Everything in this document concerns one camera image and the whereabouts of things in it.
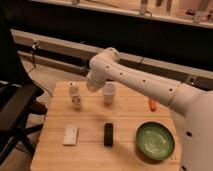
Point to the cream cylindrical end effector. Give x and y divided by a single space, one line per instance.
93 86

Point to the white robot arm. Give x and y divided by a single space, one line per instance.
194 104

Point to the clear plastic bottle white cap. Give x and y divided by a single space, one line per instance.
75 95

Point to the white paper cup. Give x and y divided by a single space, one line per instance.
108 92

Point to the black rectangular block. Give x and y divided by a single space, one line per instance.
108 134

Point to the orange carrot toy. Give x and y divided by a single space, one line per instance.
152 104

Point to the black office chair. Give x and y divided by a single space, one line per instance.
18 95

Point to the green bowl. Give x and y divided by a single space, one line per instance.
155 141

